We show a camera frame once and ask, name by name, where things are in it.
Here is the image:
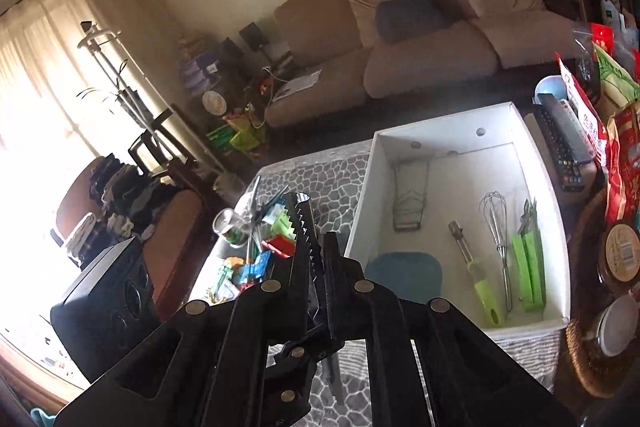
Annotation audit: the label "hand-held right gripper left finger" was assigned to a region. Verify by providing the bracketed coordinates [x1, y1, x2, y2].
[52, 231, 315, 427]

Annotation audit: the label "sheer curtain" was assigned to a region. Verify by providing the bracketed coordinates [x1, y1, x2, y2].
[0, 0, 166, 228]

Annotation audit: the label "wire potato masher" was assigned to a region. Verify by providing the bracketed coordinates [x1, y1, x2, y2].
[392, 159, 432, 233]

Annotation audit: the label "green and white packet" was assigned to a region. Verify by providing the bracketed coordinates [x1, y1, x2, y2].
[591, 41, 640, 105]

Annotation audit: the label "labelled brown jar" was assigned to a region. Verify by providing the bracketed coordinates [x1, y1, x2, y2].
[597, 222, 640, 293]

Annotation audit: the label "green handled tongs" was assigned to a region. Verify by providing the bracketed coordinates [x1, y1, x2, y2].
[509, 198, 549, 314]

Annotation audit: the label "dark blue pillow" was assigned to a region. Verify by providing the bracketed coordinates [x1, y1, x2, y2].
[375, 0, 453, 45]

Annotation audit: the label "round tin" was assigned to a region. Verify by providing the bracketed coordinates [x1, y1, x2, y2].
[201, 90, 230, 118]

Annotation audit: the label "dark grey remote control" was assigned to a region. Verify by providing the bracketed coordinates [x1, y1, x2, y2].
[541, 93, 597, 165]

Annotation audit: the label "red and white packet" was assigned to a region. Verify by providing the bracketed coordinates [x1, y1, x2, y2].
[554, 52, 611, 168]

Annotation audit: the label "white coat rack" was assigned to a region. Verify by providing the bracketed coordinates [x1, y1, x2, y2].
[80, 21, 226, 178]

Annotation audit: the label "beige sofa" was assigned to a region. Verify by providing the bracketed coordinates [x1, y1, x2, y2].
[262, 0, 596, 128]

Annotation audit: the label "white papers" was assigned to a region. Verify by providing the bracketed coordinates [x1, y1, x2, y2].
[272, 69, 323, 102]

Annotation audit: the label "light blue bowl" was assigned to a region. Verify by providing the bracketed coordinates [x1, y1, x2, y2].
[534, 76, 573, 108]

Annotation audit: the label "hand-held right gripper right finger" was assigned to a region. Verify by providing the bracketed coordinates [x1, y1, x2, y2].
[324, 231, 577, 427]

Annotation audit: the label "black remote with coloured buttons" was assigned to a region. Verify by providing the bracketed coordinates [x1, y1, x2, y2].
[531, 104, 593, 194]

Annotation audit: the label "stack of purple boxes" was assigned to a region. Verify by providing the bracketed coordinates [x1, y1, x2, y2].
[179, 37, 223, 95]

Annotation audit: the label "red patterned bag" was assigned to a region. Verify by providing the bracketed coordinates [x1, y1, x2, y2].
[604, 104, 640, 228]

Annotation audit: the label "black speaker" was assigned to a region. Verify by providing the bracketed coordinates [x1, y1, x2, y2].
[239, 23, 265, 52]

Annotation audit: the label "green plastic bags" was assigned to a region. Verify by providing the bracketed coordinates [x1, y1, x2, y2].
[207, 109, 268, 152]

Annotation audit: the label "wicker basket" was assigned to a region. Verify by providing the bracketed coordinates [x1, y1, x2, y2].
[565, 192, 640, 400]

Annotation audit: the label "pile of clothes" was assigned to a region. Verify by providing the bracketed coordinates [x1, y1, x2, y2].
[87, 154, 176, 238]

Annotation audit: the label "white cardboard box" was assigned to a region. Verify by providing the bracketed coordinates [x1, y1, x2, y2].
[344, 101, 572, 335]

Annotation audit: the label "glass cup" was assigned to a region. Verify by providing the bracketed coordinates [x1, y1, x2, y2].
[212, 207, 247, 249]

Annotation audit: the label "steel whisk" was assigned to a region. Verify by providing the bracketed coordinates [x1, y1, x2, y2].
[478, 191, 516, 313]

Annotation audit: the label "metal scissors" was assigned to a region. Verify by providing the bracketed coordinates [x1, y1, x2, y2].
[246, 174, 265, 228]

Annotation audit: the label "brown armchair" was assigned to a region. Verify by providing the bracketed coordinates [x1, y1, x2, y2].
[52, 154, 206, 308]

